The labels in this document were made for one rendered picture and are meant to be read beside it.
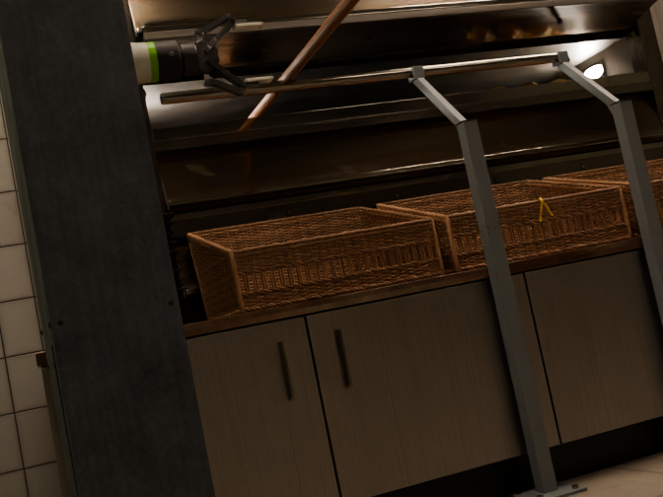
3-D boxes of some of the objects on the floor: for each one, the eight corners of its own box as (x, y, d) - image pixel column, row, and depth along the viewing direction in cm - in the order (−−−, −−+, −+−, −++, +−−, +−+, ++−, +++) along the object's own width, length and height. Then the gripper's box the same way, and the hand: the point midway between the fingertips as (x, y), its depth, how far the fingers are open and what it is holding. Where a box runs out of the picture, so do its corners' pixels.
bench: (73, 573, 234) (36, 359, 239) (769, 382, 314) (731, 224, 318) (82, 629, 181) (35, 353, 186) (916, 383, 261) (867, 193, 265)
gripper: (167, 15, 210) (254, 9, 217) (186, 115, 208) (272, 106, 215) (172, 2, 203) (260, -4, 210) (191, 106, 201) (280, 97, 208)
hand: (261, 52), depth 212 cm, fingers open, 13 cm apart
